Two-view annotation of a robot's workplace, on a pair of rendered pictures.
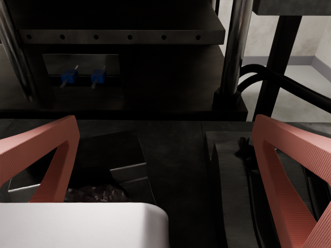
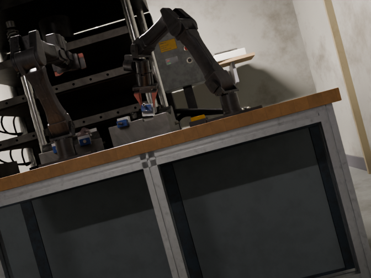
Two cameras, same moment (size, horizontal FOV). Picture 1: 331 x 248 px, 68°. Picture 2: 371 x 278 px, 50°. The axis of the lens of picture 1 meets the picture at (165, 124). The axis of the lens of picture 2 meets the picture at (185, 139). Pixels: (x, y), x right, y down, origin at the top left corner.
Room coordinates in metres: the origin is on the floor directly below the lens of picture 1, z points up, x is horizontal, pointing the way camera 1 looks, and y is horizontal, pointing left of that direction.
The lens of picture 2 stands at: (-1.66, -0.48, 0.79)
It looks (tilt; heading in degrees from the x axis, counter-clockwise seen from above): 1 degrees down; 3
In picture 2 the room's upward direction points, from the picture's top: 15 degrees counter-clockwise
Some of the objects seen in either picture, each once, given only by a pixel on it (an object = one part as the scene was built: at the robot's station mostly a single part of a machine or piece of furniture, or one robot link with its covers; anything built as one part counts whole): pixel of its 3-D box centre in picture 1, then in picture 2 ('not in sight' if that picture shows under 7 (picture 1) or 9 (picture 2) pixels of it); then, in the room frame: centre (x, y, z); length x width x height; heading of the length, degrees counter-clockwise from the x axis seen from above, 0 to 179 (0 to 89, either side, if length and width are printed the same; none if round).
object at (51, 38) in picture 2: not in sight; (53, 48); (-0.11, 0.00, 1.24); 0.12 x 0.09 x 0.12; 0
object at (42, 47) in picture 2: not in sight; (41, 57); (-0.28, 0.00, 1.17); 0.30 x 0.09 x 0.12; 0
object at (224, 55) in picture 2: not in sight; (227, 57); (2.64, -0.96, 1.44); 0.38 x 0.36 x 0.09; 90
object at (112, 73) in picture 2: not in sight; (76, 93); (1.21, 0.34, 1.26); 1.10 x 0.74 x 0.05; 88
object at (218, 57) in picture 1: (98, 69); not in sight; (1.16, 0.34, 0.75); 1.30 x 0.84 x 0.06; 88
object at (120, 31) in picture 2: not in sight; (67, 60); (1.22, 0.34, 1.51); 1.10 x 0.70 x 0.05; 88
